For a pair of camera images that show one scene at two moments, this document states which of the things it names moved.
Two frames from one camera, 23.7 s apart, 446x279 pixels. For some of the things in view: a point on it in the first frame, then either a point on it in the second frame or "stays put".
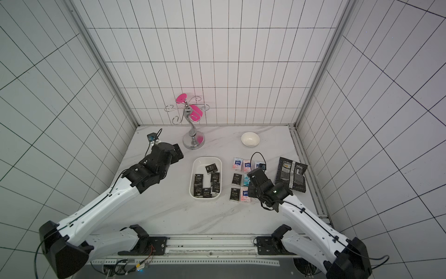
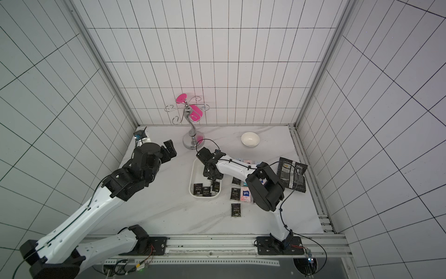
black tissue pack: [237, 179] stays put
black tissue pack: [198, 183] -> [236, 210]
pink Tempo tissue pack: [244, 195] stays put
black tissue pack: [234, 195] stays put
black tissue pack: [216, 187] stays put
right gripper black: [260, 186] -> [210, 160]
